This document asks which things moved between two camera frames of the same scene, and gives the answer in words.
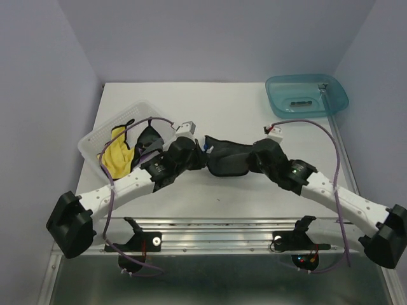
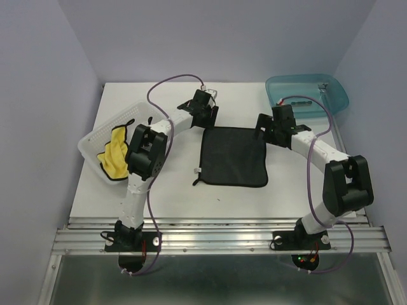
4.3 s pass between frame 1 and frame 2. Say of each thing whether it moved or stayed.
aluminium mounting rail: stayed
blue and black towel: moved
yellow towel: stayed
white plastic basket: stayed
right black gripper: moved
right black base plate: stayed
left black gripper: moved
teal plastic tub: stayed
